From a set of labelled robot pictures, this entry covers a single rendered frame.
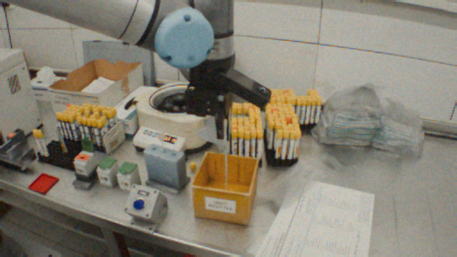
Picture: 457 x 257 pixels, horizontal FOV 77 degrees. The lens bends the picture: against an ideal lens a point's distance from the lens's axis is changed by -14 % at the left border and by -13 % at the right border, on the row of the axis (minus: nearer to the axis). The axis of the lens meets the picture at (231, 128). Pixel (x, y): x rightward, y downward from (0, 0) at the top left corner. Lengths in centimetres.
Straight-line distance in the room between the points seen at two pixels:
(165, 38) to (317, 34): 79
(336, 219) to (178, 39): 57
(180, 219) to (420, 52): 90
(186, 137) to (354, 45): 62
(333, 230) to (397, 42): 65
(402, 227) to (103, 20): 76
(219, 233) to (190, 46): 47
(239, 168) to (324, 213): 24
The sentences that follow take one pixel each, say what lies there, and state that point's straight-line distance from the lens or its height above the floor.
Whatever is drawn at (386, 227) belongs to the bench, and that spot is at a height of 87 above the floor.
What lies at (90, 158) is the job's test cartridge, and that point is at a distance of 93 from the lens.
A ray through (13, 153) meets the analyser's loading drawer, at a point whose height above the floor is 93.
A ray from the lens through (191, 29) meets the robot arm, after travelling 41.
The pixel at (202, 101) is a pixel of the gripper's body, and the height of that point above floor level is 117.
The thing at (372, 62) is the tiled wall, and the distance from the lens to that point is 116.
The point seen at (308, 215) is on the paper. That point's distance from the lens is 80.
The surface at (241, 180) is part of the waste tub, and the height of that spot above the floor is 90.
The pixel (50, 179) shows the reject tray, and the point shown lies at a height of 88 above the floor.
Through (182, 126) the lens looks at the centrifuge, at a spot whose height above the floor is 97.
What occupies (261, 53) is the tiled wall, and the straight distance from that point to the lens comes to 118.
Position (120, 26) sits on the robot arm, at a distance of 41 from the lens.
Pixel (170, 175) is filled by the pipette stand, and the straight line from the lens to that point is 85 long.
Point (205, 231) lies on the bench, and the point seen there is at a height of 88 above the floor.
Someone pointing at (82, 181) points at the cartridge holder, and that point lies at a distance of 95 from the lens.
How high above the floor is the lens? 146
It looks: 32 degrees down
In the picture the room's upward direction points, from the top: straight up
